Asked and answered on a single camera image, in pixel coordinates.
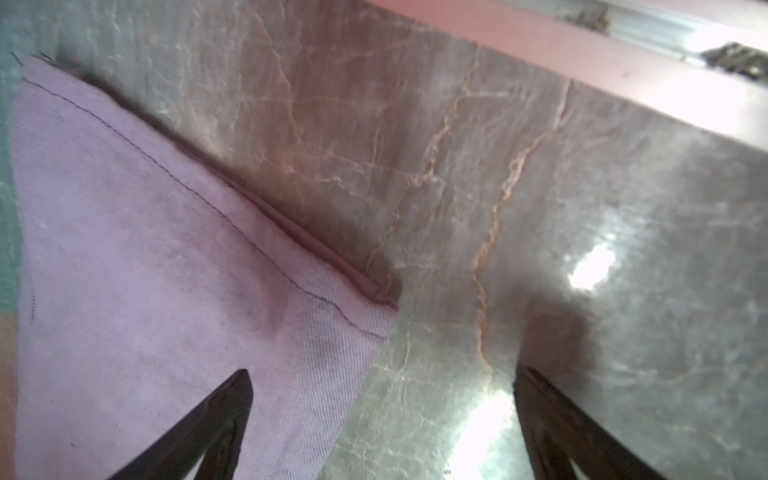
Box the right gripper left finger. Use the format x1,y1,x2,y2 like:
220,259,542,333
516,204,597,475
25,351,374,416
112,369,253,479

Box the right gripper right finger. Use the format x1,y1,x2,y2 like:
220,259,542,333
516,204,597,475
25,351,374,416
513,364,662,479

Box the purple trousers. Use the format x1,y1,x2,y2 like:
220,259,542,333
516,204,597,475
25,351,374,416
11,57,398,479

